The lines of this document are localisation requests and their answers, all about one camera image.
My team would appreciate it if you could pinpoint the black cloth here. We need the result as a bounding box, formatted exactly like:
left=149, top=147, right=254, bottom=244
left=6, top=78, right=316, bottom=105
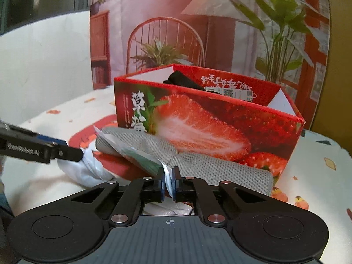
left=162, top=71, right=224, bottom=94

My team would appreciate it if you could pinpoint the red strawberry cardboard box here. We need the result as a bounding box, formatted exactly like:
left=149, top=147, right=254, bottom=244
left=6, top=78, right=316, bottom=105
left=113, top=64, right=306, bottom=184

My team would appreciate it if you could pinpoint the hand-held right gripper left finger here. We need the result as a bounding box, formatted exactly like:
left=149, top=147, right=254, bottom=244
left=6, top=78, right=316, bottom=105
left=71, top=168, right=166, bottom=225

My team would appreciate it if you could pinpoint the white plastic packet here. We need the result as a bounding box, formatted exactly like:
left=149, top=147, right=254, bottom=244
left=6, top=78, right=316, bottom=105
left=58, top=125, right=193, bottom=216

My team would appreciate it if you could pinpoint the grey mesh towel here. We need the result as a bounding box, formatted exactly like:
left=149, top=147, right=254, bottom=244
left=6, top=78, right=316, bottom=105
left=95, top=127, right=274, bottom=196

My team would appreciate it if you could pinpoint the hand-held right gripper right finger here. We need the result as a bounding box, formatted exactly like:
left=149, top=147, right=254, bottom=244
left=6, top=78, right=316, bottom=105
left=172, top=167, right=272, bottom=224

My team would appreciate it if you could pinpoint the wall poster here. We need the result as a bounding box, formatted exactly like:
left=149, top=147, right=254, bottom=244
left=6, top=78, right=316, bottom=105
left=89, top=0, right=330, bottom=130

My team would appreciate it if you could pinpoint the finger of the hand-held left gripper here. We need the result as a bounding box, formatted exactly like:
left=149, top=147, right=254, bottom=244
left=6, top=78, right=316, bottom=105
left=51, top=145, right=84, bottom=162
left=0, top=120, right=68, bottom=147

